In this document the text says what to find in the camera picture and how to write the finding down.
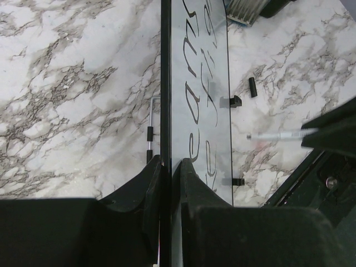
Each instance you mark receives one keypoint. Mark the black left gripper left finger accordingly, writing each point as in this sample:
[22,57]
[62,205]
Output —
[122,229]

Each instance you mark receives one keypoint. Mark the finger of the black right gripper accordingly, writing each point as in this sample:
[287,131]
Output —
[335,130]

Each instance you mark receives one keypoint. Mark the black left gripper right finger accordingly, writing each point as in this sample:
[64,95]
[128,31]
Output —
[215,233]

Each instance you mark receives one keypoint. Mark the white whiteboard marker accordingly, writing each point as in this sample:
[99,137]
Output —
[286,135]

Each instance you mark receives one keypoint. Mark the white whiteboard black frame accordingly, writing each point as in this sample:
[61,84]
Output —
[195,120]

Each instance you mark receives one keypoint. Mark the black marker cap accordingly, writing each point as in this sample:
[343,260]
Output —
[252,86]

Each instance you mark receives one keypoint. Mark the black mounting base bar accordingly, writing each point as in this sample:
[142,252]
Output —
[325,182]

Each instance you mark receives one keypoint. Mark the black red toolbox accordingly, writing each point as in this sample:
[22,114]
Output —
[246,12]

